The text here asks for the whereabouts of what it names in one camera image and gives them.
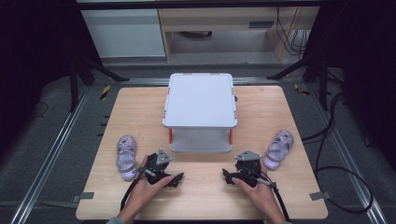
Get thick black floor cable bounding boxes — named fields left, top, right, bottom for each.
left=301, top=91, right=375, bottom=215

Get wooden desk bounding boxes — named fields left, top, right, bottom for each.
left=157, top=7, right=321, bottom=62

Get black hanging desk cables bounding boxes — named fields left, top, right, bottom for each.
left=275, top=7, right=312, bottom=58

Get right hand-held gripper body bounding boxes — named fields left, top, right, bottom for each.
left=233, top=149, right=263, bottom=189

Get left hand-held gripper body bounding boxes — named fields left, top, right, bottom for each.
left=136, top=148, right=174, bottom=186

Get purple child sandal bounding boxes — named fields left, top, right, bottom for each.
left=115, top=134, right=138, bottom=182
left=262, top=129, right=295, bottom=172

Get right hand-held gripper cable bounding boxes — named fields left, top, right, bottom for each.
left=242, top=166, right=291, bottom=222

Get person's left hand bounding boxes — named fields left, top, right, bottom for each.
left=118, top=154, right=174, bottom=222

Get grey tape piece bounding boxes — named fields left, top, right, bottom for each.
left=71, top=191, right=95, bottom=204
left=308, top=190, right=332, bottom=202

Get metal floor rail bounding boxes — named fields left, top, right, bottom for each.
left=9, top=84, right=92, bottom=224
left=306, top=83, right=389, bottom=224
left=122, top=77, right=283, bottom=87

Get person's right hand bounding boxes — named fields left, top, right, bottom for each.
left=231, top=161, right=287, bottom=224

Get thin black floor cable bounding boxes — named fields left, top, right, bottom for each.
left=29, top=101, right=50, bottom=120

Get hand-held gripper cable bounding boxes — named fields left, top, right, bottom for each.
left=242, top=166, right=291, bottom=222
left=120, top=167, right=157, bottom=212

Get white cabinet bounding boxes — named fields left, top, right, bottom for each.
left=79, top=8, right=167, bottom=59

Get white two-tier shoe rack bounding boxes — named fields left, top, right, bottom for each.
left=162, top=72, right=238, bottom=154

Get yellow black tape strip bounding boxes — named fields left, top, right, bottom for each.
left=293, top=82, right=311, bottom=97
left=99, top=84, right=112, bottom=101

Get black metal stand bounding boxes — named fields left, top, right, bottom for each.
left=266, top=50, right=345, bottom=112
left=68, top=55, right=131, bottom=113

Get left hand-held gripper cable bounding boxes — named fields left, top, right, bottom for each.
left=120, top=167, right=157, bottom=212

